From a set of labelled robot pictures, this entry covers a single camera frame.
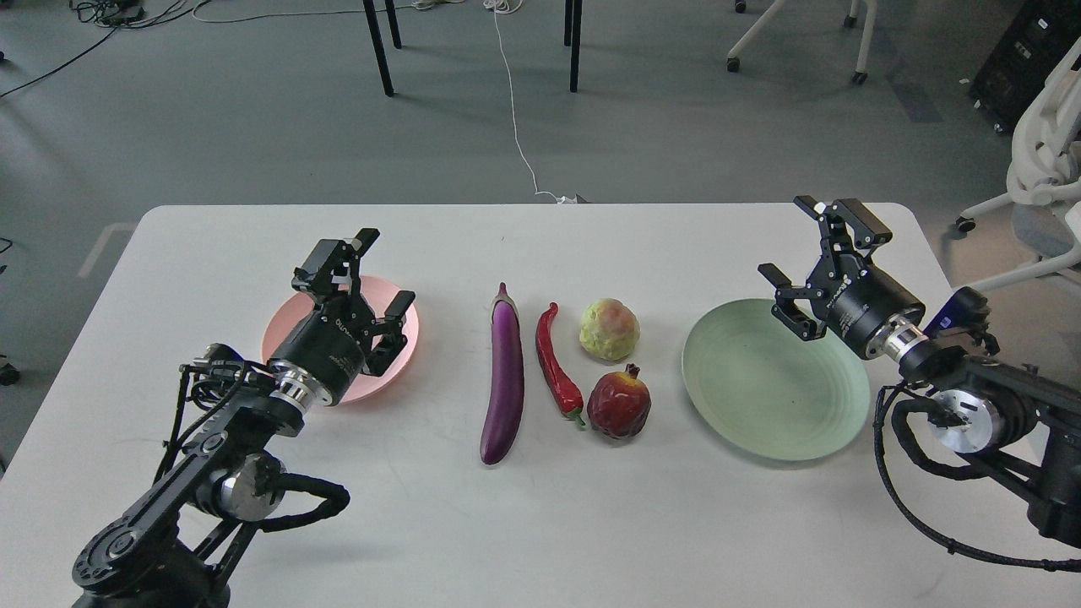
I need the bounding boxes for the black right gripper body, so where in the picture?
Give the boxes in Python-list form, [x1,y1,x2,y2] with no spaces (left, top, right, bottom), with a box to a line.
[825,266,926,361]

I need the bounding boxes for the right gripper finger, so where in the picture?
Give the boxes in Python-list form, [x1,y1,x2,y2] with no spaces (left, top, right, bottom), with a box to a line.
[758,264,833,341]
[795,196,893,292]

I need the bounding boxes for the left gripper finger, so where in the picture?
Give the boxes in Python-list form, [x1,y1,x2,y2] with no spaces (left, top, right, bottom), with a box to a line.
[292,228,381,307]
[363,291,416,376]

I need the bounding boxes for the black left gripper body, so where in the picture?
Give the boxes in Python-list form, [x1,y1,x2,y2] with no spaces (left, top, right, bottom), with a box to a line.
[268,288,378,404]

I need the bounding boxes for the purple eggplant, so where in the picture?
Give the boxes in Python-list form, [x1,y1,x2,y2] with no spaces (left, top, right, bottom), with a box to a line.
[479,282,524,465]

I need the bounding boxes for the yellow-green round fruit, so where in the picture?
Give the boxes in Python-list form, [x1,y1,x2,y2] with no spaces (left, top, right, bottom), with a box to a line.
[579,299,640,362]

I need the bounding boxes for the dark red pomegranate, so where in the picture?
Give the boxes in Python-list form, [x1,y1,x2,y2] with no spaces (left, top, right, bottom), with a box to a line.
[586,364,652,439]

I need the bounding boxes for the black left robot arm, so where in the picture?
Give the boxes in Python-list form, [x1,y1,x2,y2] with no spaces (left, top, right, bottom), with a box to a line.
[71,228,416,607]

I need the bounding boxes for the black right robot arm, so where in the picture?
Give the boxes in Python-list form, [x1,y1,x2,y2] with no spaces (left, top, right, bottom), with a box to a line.
[759,195,1080,573]

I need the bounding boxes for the pink plate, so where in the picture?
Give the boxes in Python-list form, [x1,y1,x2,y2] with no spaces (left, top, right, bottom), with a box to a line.
[262,275,421,404]

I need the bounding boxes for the green plate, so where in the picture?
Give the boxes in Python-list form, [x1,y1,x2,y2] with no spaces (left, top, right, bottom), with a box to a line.
[681,299,870,462]

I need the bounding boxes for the white chair base with casters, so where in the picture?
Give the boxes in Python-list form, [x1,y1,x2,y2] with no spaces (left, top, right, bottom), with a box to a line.
[725,1,880,85]

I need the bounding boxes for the red chili pepper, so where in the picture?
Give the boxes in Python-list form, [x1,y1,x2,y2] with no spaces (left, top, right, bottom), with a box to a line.
[535,301,584,427]

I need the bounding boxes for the black table legs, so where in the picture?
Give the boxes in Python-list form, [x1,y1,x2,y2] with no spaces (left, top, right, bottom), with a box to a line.
[361,1,584,100]

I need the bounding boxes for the white office chair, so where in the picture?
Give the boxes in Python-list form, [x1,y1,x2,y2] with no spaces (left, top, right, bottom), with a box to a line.
[955,41,1080,291]

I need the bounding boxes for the black equipment box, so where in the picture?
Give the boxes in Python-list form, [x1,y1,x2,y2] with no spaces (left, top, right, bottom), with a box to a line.
[969,1,1080,135]

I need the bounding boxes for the white cable on floor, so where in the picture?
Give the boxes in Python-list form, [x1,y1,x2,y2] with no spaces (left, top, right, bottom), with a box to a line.
[483,0,588,204]

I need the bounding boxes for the black cables on floor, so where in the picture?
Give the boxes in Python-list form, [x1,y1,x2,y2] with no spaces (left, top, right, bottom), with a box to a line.
[0,0,204,98]

